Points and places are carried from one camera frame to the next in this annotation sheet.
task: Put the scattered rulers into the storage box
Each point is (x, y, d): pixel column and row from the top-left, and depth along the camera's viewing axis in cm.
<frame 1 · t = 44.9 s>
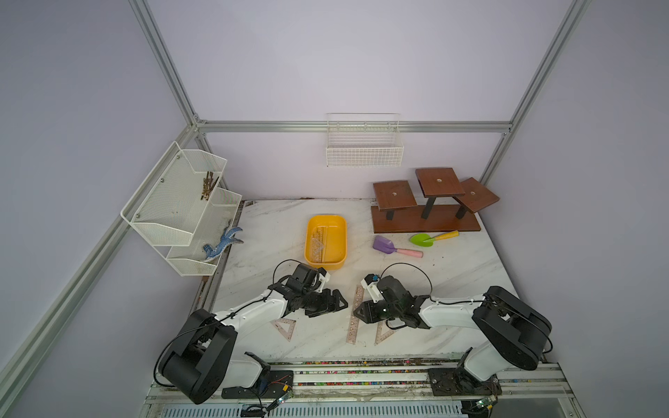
left hand: (337, 309, 83), fingers open
right hand: (359, 315, 87), fingers open
yellow plastic storage box: (326, 241, 109), on the table
clear stencil ruler: (318, 245, 107), on the table
brown wooden display stand: (450, 208, 109), point 10 cm above the table
purple toy shovel: (387, 246, 107), on the table
green toy shovel: (426, 240, 109), on the table
pink triangle ruler left: (287, 326, 86), on the table
pink triangle ruler right: (382, 332, 85), on the table
brown items in basket: (208, 185, 83), point 33 cm above the table

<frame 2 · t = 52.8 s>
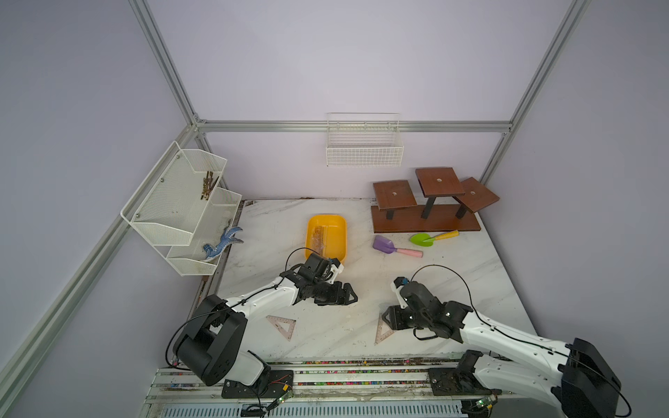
left hand: (346, 301, 83), fingers open
right hand: (388, 318, 82), fingers open
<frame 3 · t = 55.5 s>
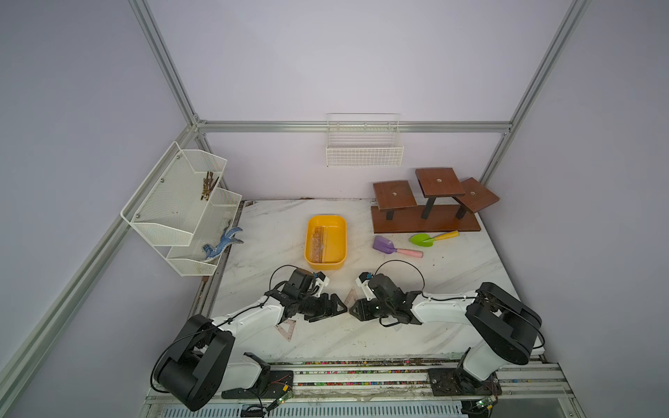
left hand: (337, 313, 83), fingers open
right hand: (356, 313, 88), fingers open
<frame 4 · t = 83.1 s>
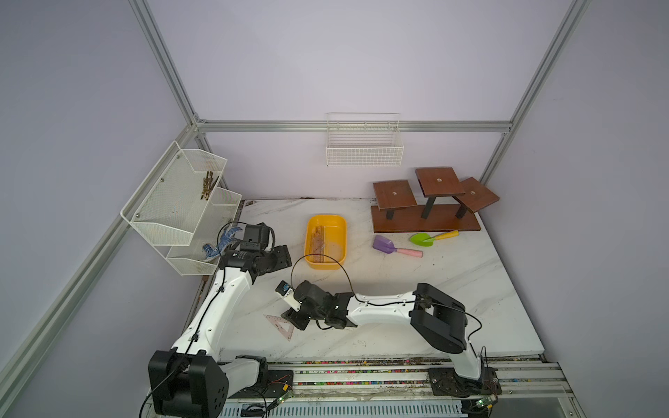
left hand: (281, 262, 82), fingers open
right hand: (291, 308, 83), fingers open
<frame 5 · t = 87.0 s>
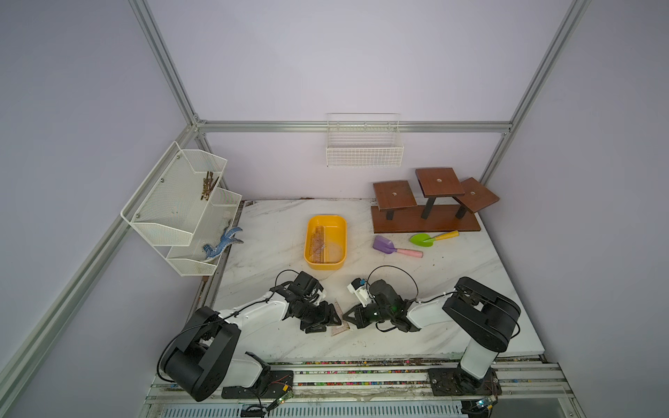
left hand: (332, 328, 82), fingers open
right hand: (346, 319, 87), fingers closed
